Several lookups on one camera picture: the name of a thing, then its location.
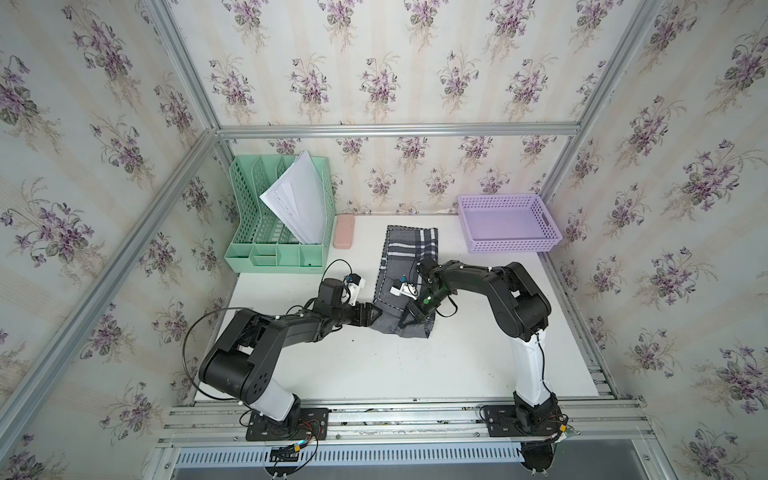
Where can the small circuit board with wires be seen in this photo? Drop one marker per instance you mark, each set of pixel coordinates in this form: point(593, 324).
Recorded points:
point(297, 453)

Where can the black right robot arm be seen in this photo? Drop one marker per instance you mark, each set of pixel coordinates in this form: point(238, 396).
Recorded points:
point(520, 310)

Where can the grey plaid pillowcase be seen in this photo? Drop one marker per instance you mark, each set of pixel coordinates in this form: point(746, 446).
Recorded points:
point(404, 247)

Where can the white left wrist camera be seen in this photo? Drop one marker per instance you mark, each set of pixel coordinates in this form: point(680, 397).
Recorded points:
point(353, 284)

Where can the white paper sheets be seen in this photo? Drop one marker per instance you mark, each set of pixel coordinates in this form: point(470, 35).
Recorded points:
point(297, 200)

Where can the green mesh file organizer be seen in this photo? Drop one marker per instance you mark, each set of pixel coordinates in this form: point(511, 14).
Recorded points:
point(262, 243)

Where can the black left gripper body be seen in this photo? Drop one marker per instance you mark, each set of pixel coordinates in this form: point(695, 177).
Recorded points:
point(351, 316)

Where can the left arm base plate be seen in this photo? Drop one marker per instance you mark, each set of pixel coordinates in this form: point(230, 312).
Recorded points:
point(300, 424)

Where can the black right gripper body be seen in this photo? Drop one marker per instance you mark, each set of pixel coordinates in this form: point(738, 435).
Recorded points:
point(423, 303)

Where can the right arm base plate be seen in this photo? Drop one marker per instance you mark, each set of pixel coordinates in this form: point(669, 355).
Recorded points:
point(546, 421)

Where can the pink eraser block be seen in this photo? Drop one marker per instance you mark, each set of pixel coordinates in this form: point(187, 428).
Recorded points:
point(344, 232)

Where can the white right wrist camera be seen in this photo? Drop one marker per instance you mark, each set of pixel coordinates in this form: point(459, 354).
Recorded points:
point(403, 288)

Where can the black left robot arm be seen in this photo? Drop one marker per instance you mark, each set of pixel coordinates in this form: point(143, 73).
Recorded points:
point(242, 361)

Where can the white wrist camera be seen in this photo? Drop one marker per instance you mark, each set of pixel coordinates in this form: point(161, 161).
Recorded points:
point(403, 288)
point(353, 284)

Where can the purple plastic basket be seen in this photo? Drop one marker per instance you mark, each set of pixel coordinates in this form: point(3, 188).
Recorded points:
point(507, 223)

